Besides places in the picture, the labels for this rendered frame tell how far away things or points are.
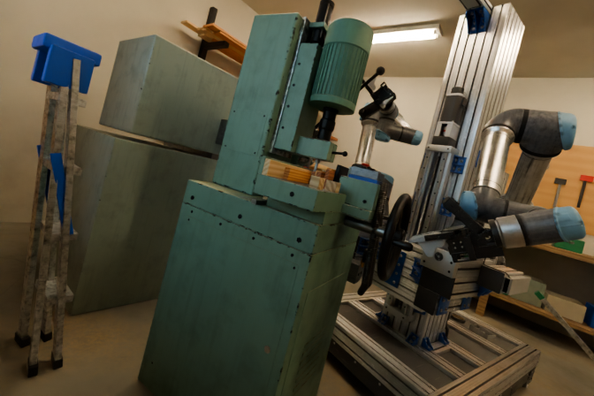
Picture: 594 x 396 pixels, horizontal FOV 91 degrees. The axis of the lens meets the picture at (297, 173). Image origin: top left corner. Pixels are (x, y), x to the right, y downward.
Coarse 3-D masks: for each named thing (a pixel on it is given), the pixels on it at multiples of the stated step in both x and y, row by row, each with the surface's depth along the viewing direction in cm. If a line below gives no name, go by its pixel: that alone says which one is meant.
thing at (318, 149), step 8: (304, 144) 110; (312, 144) 108; (320, 144) 107; (328, 144) 105; (296, 152) 111; (304, 152) 110; (312, 152) 108; (320, 152) 106; (328, 152) 105; (328, 160) 107
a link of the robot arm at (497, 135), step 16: (512, 112) 97; (496, 128) 95; (512, 128) 94; (496, 144) 91; (480, 160) 91; (496, 160) 87; (480, 176) 85; (496, 176) 84; (464, 192) 83; (480, 192) 81; (496, 192) 81; (464, 208) 81; (480, 208) 79; (496, 208) 77
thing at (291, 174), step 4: (288, 168) 93; (284, 172) 94; (288, 172) 93; (292, 172) 94; (296, 172) 97; (300, 172) 99; (304, 172) 101; (284, 176) 94; (288, 176) 93; (292, 176) 95; (296, 176) 97; (300, 176) 99; (304, 176) 102; (308, 176) 105; (292, 180) 95; (296, 180) 98; (300, 180) 100; (304, 180) 103; (308, 180) 106
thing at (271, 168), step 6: (264, 162) 87; (270, 162) 86; (276, 162) 89; (264, 168) 87; (270, 168) 87; (276, 168) 89; (282, 168) 92; (294, 168) 99; (300, 168) 102; (264, 174) 86; (270, 174) 88; (276, 174) 90; (282, 174) 93
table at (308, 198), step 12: (264, 180) 86; (276, 180) 84; (288, 180) 90; (264, 192) 86; (276, 192) 84; (288, 192) 82; (300, 192) 80; (312, 192) 78; (324, 192) 81; (300, 204) 80; (312, 204) 78; (324, 204) 83; (336, 204) 91; (360, 216) 92; (372, 216) 95
